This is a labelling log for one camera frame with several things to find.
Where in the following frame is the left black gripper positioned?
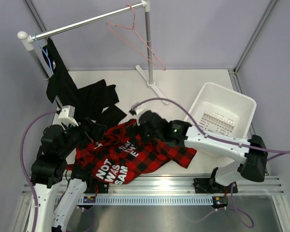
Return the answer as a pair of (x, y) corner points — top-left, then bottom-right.
(59, 116), (107, 157)

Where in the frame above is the red black plaid shirt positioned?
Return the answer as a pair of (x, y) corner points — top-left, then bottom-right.
(67, 119), (197, 185)

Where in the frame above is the pink clothes hanger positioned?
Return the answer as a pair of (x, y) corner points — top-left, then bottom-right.
(106, 3), (167, 71)

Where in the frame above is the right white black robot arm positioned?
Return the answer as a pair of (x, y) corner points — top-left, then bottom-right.
(134, 110), (268, 194)

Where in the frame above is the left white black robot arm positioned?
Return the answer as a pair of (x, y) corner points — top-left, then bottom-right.
(29, 118), (109, 232)

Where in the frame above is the blue clothes hanger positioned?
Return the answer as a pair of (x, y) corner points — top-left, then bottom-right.
(34, 38), (54, 81)

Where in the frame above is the white plastic basket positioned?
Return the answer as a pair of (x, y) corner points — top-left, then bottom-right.
(188, 82), (257, 138)

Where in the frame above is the silver white clothes rack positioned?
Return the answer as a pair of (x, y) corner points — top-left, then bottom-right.
(17, 0), (170, 105)

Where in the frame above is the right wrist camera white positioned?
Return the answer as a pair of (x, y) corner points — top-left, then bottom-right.
(129, 102), (146, 116)

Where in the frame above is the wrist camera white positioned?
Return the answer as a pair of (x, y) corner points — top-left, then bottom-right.
(58, 105), (79, 127)
(129, 102), (146, 116)

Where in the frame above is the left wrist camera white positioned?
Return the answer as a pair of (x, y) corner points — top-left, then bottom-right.
(58, 105), (79, 127)

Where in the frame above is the aluminium mounting rail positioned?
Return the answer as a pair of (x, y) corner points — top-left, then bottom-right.
(21, 175), (285, 196)

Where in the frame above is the slotted cable duct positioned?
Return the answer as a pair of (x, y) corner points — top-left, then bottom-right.
(76, 195), (214, 205)

